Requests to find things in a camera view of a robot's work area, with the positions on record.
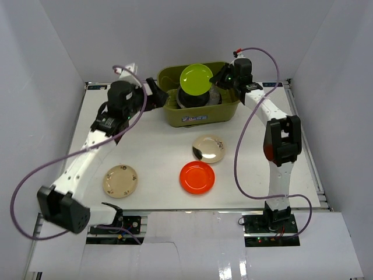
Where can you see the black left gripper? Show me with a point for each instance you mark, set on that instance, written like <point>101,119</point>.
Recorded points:
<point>152,91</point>

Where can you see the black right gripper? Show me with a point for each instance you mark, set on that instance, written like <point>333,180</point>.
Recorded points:
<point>219,79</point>

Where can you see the grey reindeer plate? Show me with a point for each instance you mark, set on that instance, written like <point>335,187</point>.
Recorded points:
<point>214,96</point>

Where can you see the lime green plate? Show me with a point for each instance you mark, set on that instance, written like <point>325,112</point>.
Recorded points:
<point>195,79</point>

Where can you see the black round plate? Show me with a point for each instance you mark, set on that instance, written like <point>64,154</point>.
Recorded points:
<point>185,100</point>

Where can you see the cream plate with small motifs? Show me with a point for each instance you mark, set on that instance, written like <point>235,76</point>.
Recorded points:
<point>120,181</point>

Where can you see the orange plate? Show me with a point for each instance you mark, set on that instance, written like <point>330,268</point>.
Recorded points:
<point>197,178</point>

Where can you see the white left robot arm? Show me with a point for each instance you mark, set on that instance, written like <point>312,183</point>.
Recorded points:
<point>61,203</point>

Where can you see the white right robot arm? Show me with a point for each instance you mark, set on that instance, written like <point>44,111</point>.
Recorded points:
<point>282,141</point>

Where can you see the olive green plastic bin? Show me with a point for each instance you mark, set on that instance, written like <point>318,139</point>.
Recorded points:
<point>168,80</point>

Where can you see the right blue table label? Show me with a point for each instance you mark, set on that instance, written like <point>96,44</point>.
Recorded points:
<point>271,84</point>

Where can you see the blue table label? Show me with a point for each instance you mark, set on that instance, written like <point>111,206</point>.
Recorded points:
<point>96,87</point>
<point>271,84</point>

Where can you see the left blue table label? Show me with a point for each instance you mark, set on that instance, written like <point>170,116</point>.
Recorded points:
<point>96,87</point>

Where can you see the cream plate with black patch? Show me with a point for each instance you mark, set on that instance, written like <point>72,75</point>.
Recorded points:
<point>209,148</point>

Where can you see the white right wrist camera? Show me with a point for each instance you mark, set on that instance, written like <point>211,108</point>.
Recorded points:
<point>237,55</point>

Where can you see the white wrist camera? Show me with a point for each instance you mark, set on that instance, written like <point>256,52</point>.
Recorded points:
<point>126,72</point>
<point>237,55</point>

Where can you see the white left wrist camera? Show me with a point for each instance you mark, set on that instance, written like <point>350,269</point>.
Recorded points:
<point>126,72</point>

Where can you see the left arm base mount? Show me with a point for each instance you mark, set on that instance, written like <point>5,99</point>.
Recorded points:
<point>124,230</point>

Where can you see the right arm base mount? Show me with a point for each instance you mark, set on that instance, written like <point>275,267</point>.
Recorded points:
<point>258,234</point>

